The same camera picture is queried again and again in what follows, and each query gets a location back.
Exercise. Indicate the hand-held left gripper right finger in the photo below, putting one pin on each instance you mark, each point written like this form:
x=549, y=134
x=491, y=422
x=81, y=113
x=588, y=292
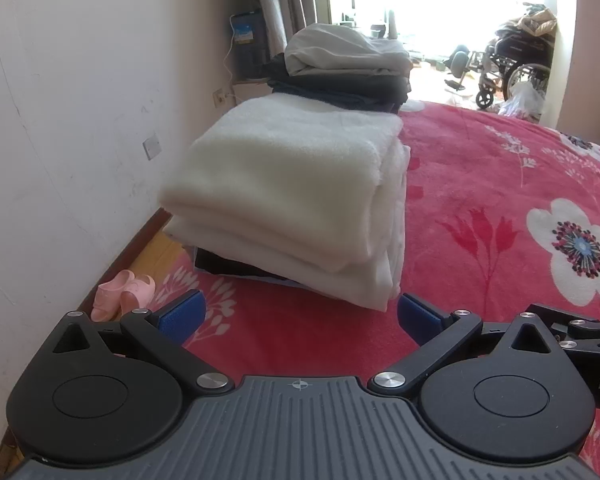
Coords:
x=420, y=319

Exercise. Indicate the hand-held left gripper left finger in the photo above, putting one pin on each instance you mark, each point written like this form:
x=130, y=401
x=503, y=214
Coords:
x=182, y=314

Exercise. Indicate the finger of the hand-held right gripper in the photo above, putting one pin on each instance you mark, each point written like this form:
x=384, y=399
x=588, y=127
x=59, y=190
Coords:
x=595, y=347
x=547, y=312

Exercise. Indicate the stack of white clothes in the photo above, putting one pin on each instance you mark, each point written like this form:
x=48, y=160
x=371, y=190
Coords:
x=375, y=270

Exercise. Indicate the cream fleece garment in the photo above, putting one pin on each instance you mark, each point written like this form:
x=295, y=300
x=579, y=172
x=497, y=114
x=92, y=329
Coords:
x=280, y=175

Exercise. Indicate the stack of dark folded clothes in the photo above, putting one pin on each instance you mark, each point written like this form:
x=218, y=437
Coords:
x=345, y=70

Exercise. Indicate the pink slipper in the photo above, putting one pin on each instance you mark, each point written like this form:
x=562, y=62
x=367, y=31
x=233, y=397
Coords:
x=139, y=292
x=111, y=294

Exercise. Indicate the pink floral blanket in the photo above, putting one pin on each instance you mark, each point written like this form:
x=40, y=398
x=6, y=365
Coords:
x=455, y=170

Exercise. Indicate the white plastic bag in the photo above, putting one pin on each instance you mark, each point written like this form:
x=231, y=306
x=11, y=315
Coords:
x=525, y=100

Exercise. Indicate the black wheelchair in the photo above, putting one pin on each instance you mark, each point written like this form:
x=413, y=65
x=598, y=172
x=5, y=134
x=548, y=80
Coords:
x=510, y=60

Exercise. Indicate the beige jacket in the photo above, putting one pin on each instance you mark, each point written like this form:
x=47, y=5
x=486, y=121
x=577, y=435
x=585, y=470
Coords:
x=537, y=20

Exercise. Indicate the beige curtain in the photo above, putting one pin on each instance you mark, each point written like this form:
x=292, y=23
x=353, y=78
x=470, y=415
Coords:
x=290, y=0

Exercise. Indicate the white wall socket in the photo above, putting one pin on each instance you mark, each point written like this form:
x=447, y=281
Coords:
x=220, y=97

